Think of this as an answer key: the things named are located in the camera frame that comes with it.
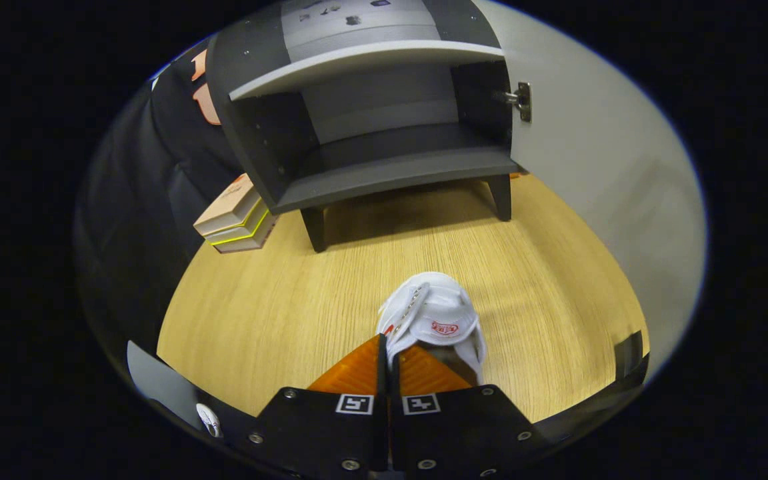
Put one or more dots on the white shoe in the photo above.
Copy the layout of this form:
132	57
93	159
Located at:
437	306

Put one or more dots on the light grey cabinet shelf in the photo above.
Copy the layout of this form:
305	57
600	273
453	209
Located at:
357	61

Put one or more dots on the white-edged book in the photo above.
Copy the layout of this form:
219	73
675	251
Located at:
247	244

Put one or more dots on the black backdrop cloth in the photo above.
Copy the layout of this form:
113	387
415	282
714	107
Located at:
137	200

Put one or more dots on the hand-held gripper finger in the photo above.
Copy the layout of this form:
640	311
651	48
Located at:
382	426
394	426

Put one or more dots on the beige shoe cabinet door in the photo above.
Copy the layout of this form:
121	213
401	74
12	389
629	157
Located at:
610	166

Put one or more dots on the dark grey shoe cabinet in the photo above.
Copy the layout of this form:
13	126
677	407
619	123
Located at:
384	176

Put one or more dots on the metal door hinge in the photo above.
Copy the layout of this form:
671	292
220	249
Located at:
524	100

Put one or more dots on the beige paperback book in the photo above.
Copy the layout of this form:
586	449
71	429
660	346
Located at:
224	203

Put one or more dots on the yellow-edged book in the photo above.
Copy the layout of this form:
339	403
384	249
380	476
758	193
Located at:
237	230

